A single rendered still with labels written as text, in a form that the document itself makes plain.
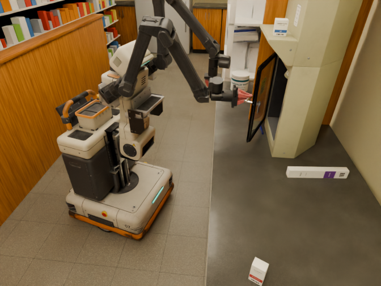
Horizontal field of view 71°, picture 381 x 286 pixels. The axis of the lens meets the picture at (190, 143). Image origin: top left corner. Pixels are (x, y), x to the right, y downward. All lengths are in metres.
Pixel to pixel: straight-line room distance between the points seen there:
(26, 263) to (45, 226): 0.31
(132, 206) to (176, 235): 0.43
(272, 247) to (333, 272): 0.20
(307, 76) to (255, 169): 0.47
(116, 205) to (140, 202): 0.17
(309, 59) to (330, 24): 0.14
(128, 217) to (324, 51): 1.55
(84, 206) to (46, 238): 0.41
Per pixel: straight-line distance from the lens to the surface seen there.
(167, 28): 1.15
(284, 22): 1.23
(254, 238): 1.04
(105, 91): 1.47
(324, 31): 1.20
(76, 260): 2.22
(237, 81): 1.99
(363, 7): 1.64
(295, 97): 1.27
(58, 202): 2.66
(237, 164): 1.33
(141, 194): 2.11
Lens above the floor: 1.77
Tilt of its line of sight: 35 degrees down
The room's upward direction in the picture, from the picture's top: 1 degrees clockwise
